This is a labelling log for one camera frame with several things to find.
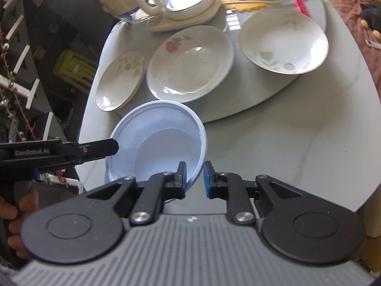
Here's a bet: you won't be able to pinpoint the white bowl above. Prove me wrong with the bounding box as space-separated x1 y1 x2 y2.
105 101 207 190

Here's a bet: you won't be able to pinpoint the dark monkey plush toy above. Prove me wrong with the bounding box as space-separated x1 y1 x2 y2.
360 2 381 40

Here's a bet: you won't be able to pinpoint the floral deep plate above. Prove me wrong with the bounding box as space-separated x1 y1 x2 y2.
238 8 329 75

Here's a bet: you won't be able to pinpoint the green stacked stools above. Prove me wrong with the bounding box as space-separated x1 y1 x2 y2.
53 50 97 94

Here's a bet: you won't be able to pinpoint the white remote control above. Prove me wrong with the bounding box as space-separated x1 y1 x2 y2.
366 39 381 50

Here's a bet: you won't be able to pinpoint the cream kettle base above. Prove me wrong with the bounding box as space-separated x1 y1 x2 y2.
147 0 221 32

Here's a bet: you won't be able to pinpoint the pink blanket sofa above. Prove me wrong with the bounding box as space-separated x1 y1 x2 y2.
338 0 380 97

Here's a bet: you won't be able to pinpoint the pink flower deep plate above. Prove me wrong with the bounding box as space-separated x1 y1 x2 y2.
147 25 235 103

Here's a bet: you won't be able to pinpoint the dark shelf with white brackets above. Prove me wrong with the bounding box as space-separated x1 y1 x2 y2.
0 0 84 191

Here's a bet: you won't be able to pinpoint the person's left hand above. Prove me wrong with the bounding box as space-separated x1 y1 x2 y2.
1 188 39 260

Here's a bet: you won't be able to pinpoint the grey lazy susan turntable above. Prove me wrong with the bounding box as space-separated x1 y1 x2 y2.
86 0 327 123

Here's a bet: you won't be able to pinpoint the flower garland string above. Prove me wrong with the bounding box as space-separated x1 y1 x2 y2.
0 29 40 143

